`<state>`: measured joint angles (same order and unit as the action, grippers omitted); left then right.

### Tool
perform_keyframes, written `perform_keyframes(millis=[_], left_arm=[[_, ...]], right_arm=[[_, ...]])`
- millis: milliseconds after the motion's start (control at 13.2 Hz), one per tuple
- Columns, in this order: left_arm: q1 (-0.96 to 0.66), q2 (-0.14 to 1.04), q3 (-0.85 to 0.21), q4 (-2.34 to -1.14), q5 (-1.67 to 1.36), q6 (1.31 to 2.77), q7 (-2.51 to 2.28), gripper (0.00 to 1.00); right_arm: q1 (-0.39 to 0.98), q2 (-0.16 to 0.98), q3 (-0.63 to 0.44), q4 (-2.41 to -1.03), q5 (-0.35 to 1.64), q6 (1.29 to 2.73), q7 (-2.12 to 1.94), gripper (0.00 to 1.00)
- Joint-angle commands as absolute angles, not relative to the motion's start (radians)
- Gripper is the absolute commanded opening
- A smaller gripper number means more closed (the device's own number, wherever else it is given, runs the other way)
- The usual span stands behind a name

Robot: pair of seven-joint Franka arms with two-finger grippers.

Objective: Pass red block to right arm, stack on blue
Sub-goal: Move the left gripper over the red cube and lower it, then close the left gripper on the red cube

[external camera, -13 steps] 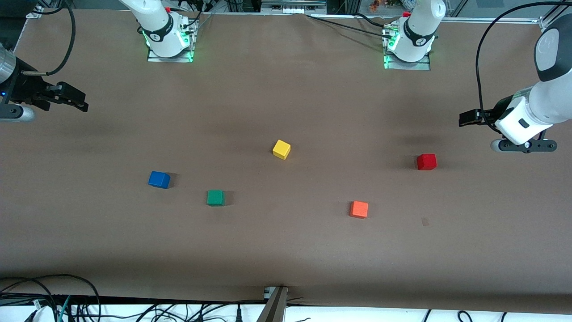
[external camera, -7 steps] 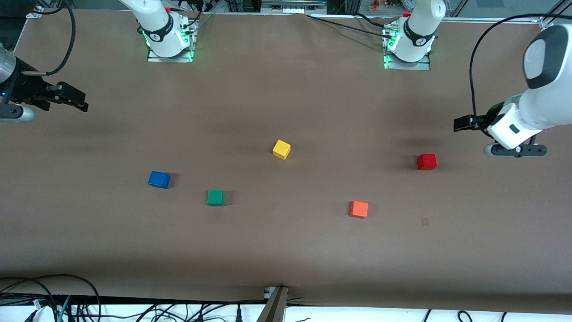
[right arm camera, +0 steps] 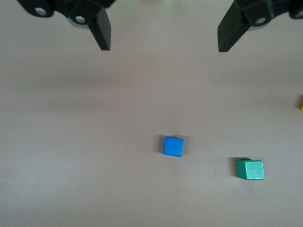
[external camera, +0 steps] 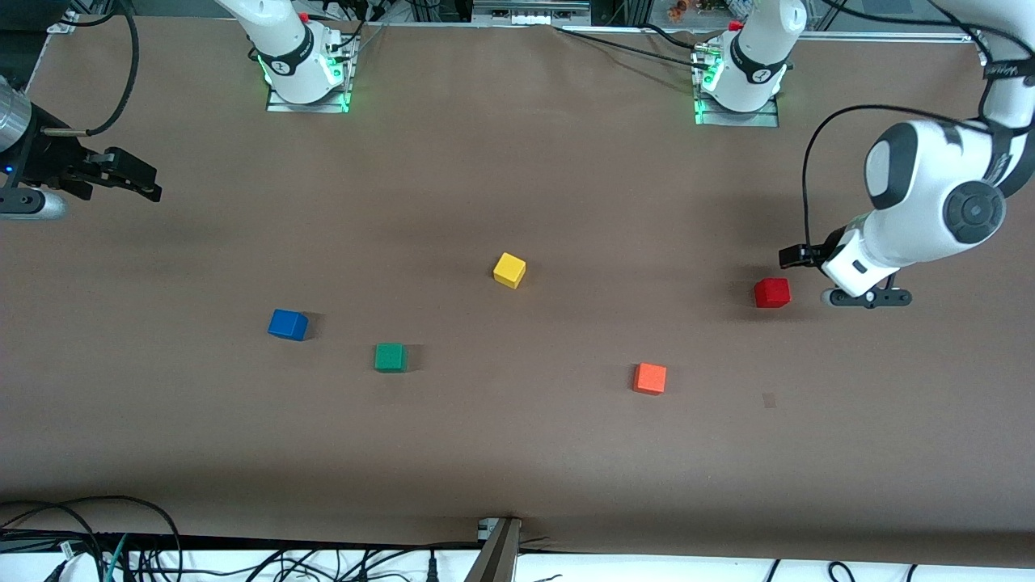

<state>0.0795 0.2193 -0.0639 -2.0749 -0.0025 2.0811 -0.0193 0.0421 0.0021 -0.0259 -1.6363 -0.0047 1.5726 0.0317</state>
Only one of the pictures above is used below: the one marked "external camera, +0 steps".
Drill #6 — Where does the red cube block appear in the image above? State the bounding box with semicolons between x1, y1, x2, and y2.
754;277;792;309

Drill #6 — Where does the blue cube block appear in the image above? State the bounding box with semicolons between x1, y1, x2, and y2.
268;309;309;342

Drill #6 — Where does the yellow cube block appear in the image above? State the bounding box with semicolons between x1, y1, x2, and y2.
493;252;527;289

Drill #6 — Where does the grey power strip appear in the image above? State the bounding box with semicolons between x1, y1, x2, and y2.
473;0;591;25

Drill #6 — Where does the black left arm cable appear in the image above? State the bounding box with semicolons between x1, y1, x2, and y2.
801;0;1035;253

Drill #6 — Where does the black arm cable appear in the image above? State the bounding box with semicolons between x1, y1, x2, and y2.
39;0;140;138
801;0;1035;253

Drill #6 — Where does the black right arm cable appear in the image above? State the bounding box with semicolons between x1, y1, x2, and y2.
39;0;140;138

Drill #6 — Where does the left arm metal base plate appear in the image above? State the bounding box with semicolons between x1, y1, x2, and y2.
694;44;781;128

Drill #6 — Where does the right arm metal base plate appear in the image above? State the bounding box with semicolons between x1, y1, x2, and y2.
265;36;354;114

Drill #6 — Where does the aluminium frame rail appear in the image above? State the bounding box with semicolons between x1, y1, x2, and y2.
780;31;979;42

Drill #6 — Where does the thick black table cable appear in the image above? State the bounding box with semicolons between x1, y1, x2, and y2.
643;23;714;53

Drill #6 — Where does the thin black table cable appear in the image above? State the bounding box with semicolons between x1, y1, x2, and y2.
554;26;701;65

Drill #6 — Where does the black looped floor cable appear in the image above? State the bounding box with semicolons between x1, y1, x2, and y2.
0;495;184;582

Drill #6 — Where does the green floor cable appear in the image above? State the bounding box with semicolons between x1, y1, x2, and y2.
103;533;130;582

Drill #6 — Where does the aluminium camera mount post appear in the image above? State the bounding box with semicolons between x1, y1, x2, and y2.
465;517;523;582

